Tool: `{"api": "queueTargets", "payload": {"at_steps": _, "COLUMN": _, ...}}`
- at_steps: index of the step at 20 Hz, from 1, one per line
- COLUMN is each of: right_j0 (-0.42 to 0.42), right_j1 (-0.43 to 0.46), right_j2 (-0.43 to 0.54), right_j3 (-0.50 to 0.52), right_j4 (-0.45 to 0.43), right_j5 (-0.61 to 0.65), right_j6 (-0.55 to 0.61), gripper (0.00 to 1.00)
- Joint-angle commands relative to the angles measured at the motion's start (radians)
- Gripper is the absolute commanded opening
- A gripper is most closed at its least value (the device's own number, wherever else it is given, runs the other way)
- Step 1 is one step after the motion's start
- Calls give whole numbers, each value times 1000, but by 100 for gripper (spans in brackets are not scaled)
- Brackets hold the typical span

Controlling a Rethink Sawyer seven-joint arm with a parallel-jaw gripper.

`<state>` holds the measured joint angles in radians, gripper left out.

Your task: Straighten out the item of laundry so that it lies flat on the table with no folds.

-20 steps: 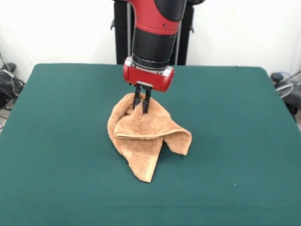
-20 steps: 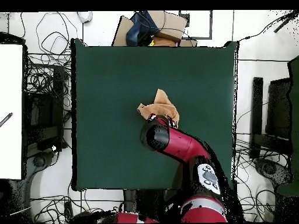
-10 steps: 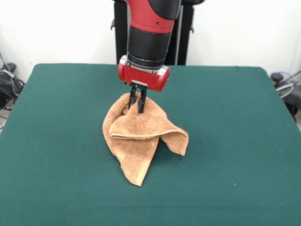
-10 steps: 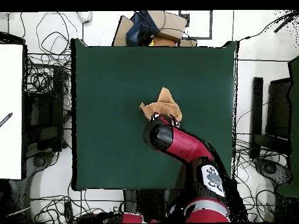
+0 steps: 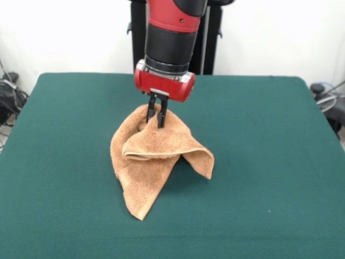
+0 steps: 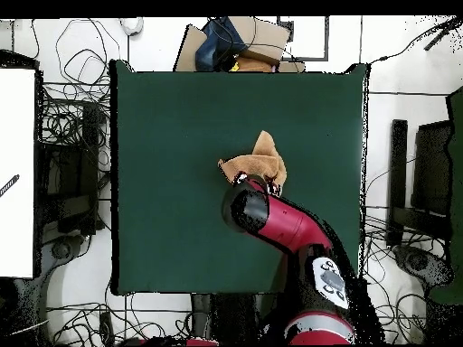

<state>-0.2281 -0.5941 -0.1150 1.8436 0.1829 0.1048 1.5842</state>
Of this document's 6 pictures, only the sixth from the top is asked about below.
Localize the orange terry towel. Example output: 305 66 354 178
217 129 288 196

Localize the orange brown cloth item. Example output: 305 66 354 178
234 56 276 73

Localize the flat cardboard sheet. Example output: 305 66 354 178
173 23 209 72

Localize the dark green table cloth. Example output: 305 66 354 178
109 59 370 295

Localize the black upright bar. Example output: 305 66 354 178
385 118 409 248

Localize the blue bag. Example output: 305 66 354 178
194 16 247 72

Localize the large cardboard box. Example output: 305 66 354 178
227 15 292 66

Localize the black panel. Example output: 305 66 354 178
411 120 453 218

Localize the dark stand foot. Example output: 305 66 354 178
42 234 88 263
392 244 454 288

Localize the black equipment rack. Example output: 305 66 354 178
35 100 109 236

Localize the black power strip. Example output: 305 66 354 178
99 311 116 345

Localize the white rounded object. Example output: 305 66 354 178
118 16 145 36

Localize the white board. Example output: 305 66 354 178
0 68 37 279

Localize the striped black rod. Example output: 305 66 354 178
0 173 21 198

